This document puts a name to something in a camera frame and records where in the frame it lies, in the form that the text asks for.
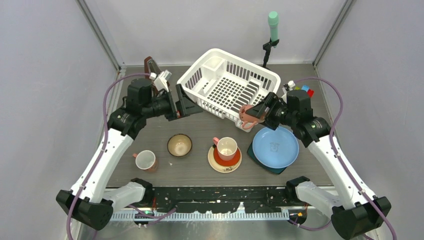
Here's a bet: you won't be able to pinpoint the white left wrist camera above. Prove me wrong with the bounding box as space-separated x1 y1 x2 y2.
149 70 172 92

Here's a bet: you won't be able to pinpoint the brown ceramic bowl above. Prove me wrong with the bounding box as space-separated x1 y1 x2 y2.
167 133 193 158

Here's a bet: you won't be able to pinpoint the white plastic dish rack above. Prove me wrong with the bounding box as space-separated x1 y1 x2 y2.
177 48 281 133

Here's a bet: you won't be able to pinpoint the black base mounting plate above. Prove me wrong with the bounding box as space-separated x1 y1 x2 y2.
132 186 307 214

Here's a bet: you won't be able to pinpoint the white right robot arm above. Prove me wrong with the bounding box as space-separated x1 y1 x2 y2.
239 89 392 240

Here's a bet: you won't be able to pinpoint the pink mug with handle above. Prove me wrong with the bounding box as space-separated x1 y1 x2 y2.
239 104 259 130

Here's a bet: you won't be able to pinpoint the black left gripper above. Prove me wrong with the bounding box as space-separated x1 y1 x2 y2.
142 83 203 121

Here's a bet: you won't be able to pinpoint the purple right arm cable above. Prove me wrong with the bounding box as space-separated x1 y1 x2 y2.
286 76 398 240

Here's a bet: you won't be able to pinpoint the orange saucer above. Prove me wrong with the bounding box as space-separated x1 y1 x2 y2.
213 147 242 167

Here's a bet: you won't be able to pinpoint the white mug pink handle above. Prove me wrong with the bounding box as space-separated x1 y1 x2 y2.
132 150 159 173

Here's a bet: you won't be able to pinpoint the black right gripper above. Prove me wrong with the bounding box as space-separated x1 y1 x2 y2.
245 92 297 131

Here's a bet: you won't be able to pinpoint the cream patterned plate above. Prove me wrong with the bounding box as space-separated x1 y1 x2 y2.
207 145 243 173

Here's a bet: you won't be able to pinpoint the colourful toy blocks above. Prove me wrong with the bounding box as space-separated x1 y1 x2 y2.
294 85 315 98

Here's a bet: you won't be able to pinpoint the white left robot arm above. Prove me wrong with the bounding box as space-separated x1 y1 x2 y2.
56 78 203 231

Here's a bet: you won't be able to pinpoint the dark green square plate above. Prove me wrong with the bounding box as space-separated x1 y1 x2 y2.
247 142 286 175

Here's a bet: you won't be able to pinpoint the pink cup white inside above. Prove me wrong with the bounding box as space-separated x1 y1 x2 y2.
212 137 238 161

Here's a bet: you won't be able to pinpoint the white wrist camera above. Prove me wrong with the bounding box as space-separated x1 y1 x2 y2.
149 70 172 92
281 80 296 103

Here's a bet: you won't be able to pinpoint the green microphone on stand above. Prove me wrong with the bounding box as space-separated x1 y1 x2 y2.
262 11 280 69

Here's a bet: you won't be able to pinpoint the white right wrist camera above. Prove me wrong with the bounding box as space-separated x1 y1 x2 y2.
281 80 296 103

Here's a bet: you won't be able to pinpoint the light blue plate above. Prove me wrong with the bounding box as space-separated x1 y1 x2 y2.
252 126 300 169

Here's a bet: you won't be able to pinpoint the brown wooden metronome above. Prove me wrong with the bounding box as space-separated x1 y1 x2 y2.
144 56 162 94

